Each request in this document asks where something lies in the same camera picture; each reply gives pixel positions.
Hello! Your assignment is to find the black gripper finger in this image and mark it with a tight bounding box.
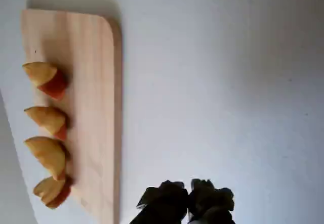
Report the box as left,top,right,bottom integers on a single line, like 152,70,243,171
129,180,190,224
187,178,235,224

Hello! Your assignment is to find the apple slice with red skin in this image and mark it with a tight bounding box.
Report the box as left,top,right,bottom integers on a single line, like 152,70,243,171
22,61,69,101
32,175,72,209
24,106,68,141
24,136,71,182

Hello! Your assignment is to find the wooden cutting board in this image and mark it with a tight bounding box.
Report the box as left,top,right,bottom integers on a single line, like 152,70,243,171
21,8,123,224

